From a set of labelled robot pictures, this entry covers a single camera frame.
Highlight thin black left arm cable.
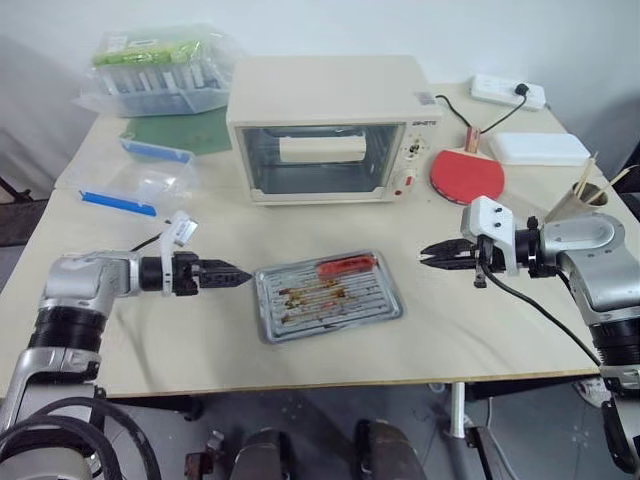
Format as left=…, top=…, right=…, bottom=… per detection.
left=130, top=233, right=167, bottom=252

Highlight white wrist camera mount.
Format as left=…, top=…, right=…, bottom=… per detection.
left=158, top=209, right=200, bottom=297
left=460, top=196, right=517, bottom=277

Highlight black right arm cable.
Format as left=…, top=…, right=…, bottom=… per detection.
left=472, top=239, right=602, bottom=367

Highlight metal baking tray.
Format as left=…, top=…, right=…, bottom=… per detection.
left=253, top=249, right=404, bottom=345

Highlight red sausage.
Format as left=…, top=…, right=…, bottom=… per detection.
left=316, top=253, right=376, bottom=279

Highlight black stand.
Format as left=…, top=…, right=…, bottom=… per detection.
left=0, top=163, right=32, bottom=202

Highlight white rectangular box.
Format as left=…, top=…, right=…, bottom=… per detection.
left=487, top=132, right=592, bottom=167

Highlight plastic bag of tubes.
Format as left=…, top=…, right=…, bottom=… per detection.
left=72, top=24, right=241, bottom=119

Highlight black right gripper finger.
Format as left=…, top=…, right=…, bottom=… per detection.
left=422, top=254, right=477, bottom=272
left=419, top=238, right=474, bottom=259

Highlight white plastic tube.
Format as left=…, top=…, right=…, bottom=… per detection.
left=278, top=135, right=368, bottom=164

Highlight white table leg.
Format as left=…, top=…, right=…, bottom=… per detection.
left=447, top=382, right=467, bottom=440

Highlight red white speckled shoe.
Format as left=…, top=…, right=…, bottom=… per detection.
left=572, top=377, right=609, bottom=412

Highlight green mat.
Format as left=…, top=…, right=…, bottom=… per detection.
left=122, top=107, right=232, bottom=156

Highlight dark object at table side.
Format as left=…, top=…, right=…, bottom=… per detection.
left=614, top=164, right=640, bottom=217

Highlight dark rounded shape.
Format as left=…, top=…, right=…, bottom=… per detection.
left=233, top=427, right=294, bottom=480
left=354, top=419, right=417, bottom=480

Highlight thick black cable loop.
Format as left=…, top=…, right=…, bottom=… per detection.
left=0, top=397, right=162, bottom=480

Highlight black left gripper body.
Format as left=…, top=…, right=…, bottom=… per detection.
left=172, top=252, right=212, bottom=297

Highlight wooden chopstick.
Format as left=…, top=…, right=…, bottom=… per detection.
left=578, top=152, right=599, bottom=195
left=592, top=166, right=635, bottom=202

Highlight beige chopstick cup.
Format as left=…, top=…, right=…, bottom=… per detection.
left=544, top=182, right=609, bottom=224

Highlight clear container blue clips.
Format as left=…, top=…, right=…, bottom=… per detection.
left=77, top=137, right=197, bottom=219

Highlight cream toaster oven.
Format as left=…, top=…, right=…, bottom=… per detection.
left=225, top=54, right=442, bottom=207

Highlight white power strip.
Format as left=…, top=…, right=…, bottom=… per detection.
left=470, top=74, right=547, bottom=113

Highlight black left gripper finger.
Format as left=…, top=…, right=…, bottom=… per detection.
left=202, top=258, right=253, bottom=276
left=209, top=274, right=253, bottom=291

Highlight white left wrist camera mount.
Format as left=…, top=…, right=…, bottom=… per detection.
left=158, top=209, right=200, bottom=297

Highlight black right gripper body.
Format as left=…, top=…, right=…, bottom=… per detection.
left=468, top=235, right=507, bottom=275

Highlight red table tennis paddle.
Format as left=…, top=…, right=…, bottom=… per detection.
left=428, top=126, right=505, bottom=206

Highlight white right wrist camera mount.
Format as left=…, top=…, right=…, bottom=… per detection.
left=460, top=196, right=517, bottom=277

